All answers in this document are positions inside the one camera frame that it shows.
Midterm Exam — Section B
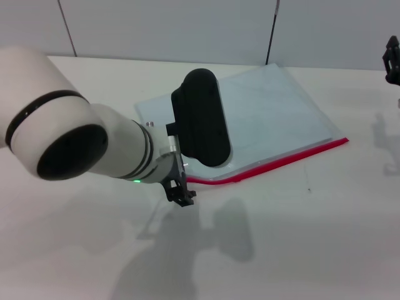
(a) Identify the thin black pole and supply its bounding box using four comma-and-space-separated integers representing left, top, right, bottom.
265, 0, 280, 66

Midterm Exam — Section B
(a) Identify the clear red-zipper document bag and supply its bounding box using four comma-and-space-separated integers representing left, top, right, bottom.
134, 62, 350, 188

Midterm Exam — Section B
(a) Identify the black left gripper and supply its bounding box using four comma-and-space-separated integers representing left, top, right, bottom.
156, 152, 198, 209

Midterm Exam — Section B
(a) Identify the thin thread with dark end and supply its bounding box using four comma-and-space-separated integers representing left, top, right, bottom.
303, 165, 313, 193

